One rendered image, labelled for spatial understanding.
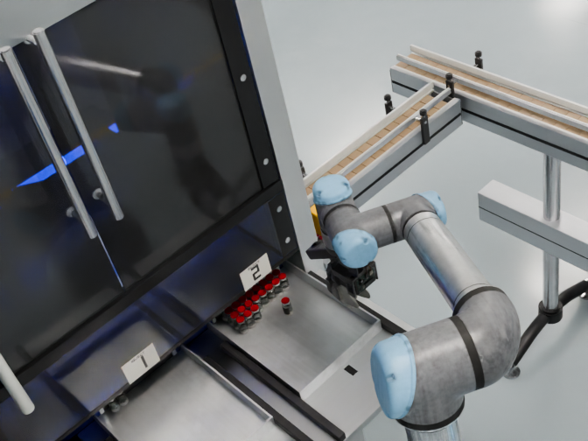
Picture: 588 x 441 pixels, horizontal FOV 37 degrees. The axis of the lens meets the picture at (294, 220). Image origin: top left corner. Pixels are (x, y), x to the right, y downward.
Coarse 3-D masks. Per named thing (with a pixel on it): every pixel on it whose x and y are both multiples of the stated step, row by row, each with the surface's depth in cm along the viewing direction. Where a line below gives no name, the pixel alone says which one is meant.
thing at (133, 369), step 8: (152, 344) 190; (144, 352) 189; (152, 352) 191; (136, 360) 189; (152, 360) 192; (128, 368) 188; (136, 368) 190; (144, 368) 191; (128, 376) 189; (136, 376) 191
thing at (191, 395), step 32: (192, 352) 204; (160, 384) 203; (192, 384) 201; (224, 384) 198; (96, 416) 195; (128, 416) 197; (160, 416) 196; (192, 416) 194; (224, 416) 192; (256, 416) 191
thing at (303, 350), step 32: (320, 288) 214; (288, 320) 210; (320, 320) 208; (352, 320) 206; (256, 352) 204; (288, 352) 202; (320, 352) 201; (352, 352) 197; (288, 384) 192; (320, 384) 194
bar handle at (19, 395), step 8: (0, 360) 154; (0, 368) 155; (8, 368) 157; (0, 376) 156; (8, 376) 157; (8, 384) 158; (16, 384) 159; (16, 392) 160; (24, 392) 162; (16, 400) 161; (24, 400) 162; (24, 408) 163; (32, 408) 164
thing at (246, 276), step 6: (264, 258) 204; (252, 264) 202; (258, 264) 203; (264, 264) 205; (246, 270) 201; (252, 270) 203; (264, 270) 206; (270, 270) 207; (246, 276) 202; (252, 276) 204; (246, 282) 203; (252, 282) 204; (246, 288) 204
